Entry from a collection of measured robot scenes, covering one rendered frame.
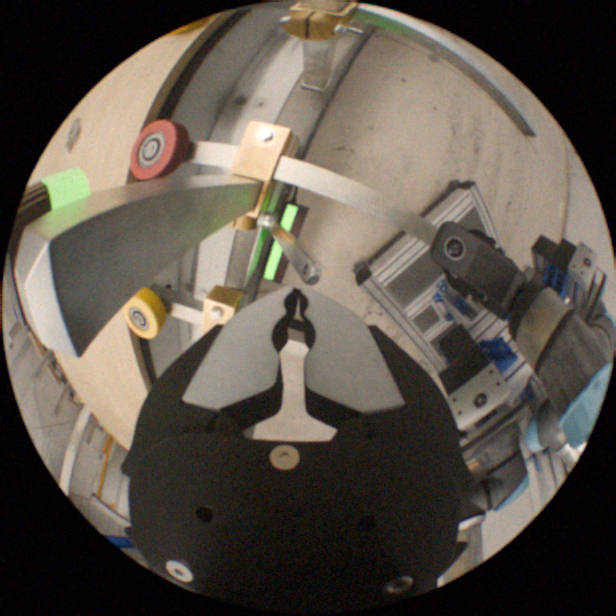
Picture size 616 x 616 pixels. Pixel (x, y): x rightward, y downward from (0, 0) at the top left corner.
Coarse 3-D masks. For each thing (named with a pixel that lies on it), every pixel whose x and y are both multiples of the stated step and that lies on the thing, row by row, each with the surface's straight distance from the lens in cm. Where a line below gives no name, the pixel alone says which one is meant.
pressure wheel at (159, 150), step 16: (160, 128) 29; (176, 128) 28; (144, 144) 30; (160, 144) 29; (176, 144) 27; (144, 160) 30; (160, 160) 28; (176, 160) 28; (144, 176) 29; (160, 176) 29
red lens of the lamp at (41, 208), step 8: (32, 184) 11; (40, 184) 11; (32, 192) 10; (40, 192) 10; (24, 200) 10; (32, 200) 10; (40, 200) 10; (24, 208) 10; (32, 208) 10; (40, 208) 10; (48, 208) 10; (16, 216) 9; (24, 216) 9; (32, 216) 9; (40, 216) 9; (16, 224) 9; (24, 224) 9; (16, 232) 9; (16, 240) 9; (16, 248) 9; (16, 256) 9; (24, 312) 10
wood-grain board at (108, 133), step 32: (192, 32) 41; (128, 64) 49; (160, 64) 38; (96, 96) 52; (128, 96) 39; (160, 96) 34; (64, 128) 65; (96, 128) 44; (128, 128) 35; (64, 160) 56; (96, 160) 40; (128, 160) 33; (96, 352) 64; (128, 352) 49; (96, 384) 90; (128, 384) 64; (96, 416) 171; (128, 416) 95; (128, 448) 219
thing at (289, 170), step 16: (192, 144) 31; (208, 144) 30; (224, 144) 29; (192, 160) 30; (208, 160) 29; (224, 160) 28; (288, 160) 27; (288, 176) 26; (304, 176) 26; (320, 176) 26; (336, 176) 27; (320, 192) 26; (336, 192) 27; (352, 192) 27; (368, 192) 27; (368, 208) 27; (384, 208) 28; (400, 208) 29; (400, 224) 29; (416, 224) 30; (432, 224) 31; (432, 240) 32
